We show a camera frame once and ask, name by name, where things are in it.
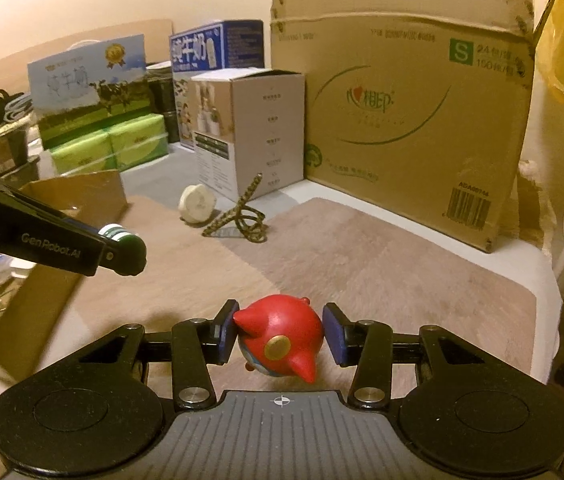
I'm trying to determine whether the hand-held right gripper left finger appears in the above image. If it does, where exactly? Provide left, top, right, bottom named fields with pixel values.
left=74, top=299, right=240, bottom=410

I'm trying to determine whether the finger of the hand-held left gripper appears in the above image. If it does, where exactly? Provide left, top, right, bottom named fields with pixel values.
left=0, top=162, right=148, bottom=277

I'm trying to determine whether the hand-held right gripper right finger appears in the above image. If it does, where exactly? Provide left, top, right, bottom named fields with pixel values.
left=322, top=302, right=493, bottom=410

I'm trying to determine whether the red pig toy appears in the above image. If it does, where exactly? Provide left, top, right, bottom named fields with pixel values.
left=232, top=294, right=325, bottom=385

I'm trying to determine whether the green striped round toy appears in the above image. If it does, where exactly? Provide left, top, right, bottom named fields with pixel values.
left=101, top=222, right=138, bottom=247

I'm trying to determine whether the brown mat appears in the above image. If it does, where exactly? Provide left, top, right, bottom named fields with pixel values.
left=69, top=195, right=538, bottom=396

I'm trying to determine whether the green tissue pack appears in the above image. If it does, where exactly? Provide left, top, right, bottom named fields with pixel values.
left=52, top=129, right=115, bottom=176
left=107, top=114, right=170, bottom=170

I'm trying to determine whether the cow print milk carton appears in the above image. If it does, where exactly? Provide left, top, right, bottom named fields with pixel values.
left=27, top=34, right=155, bottom=148

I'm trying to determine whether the white round plastic case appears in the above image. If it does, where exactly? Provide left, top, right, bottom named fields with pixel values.
left=178, top=185, right=217, bottom=225

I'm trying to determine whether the dark green box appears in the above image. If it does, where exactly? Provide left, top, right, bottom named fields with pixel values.
left=146, top=60, right=181, bottom=143

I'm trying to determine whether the white grey appliance box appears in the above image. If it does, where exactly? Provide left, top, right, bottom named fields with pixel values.
left=174, top=69, right=306, bottom=203

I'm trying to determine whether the large brown cardboard box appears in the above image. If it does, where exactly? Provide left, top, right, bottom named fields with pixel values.
left=269, top=12, right=535, bottom=253

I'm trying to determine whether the blue milk box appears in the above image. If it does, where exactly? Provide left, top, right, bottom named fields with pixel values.
left=168, top=20, right=265, bottom=81

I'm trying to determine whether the camouflage twisted rope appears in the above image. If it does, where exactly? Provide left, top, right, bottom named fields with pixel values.
left=202, top=173, right=268, bottom=243

